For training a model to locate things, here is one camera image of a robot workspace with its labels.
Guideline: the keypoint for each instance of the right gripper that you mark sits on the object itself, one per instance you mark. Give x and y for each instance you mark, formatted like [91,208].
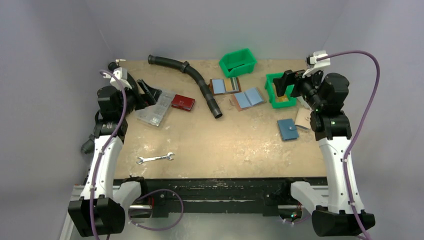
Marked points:
[294,84]

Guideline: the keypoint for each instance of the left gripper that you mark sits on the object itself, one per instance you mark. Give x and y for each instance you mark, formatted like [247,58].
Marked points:
[139,97]

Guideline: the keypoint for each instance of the blue leather card holder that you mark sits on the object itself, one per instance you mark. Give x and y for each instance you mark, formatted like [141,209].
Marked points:
[288,130]

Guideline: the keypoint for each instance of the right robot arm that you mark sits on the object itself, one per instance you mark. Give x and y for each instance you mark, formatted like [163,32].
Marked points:
[342,212]

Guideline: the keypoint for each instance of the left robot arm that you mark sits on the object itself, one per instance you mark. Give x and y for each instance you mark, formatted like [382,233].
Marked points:
[107,140]

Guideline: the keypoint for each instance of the red card case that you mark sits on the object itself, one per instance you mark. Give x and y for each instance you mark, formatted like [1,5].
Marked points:
[182,102]

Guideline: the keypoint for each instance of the pink open card holder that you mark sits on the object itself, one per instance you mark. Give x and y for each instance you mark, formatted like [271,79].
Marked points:
[249,98]

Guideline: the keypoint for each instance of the beige card holder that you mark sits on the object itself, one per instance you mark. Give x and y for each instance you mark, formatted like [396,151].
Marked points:
[303,118]

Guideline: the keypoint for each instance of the brown open card holder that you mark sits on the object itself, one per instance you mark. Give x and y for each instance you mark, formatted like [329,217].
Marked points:
[220,86]

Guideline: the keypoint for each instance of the green bin right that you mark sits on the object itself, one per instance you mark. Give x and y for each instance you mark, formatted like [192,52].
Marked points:
[278,102]

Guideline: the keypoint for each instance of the green bin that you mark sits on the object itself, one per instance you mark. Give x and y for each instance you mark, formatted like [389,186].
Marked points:
[278,102]
[238,63]

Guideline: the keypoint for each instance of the clear plastic screw box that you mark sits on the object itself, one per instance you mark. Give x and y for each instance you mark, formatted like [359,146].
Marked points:
[154,114]

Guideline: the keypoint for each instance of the white translucent bin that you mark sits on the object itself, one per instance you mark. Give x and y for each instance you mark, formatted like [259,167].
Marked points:
[304,103]

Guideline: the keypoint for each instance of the green bin rear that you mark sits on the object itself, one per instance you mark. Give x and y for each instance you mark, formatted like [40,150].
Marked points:
[238,63]

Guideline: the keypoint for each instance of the silver open-end wrench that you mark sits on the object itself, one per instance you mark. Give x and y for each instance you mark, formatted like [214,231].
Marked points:
[168,156]

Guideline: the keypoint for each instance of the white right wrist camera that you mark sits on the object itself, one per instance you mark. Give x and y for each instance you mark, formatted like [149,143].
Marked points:
[315,65]

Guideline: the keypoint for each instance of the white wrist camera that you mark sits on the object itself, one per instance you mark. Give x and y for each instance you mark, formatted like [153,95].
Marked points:
[118,78]
[315,65]

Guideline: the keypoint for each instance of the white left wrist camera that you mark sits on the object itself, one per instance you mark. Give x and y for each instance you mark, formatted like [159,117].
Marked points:
[118,78]

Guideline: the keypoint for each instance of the black table front rail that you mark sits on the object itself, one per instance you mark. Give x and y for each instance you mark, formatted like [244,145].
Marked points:
[268,196]

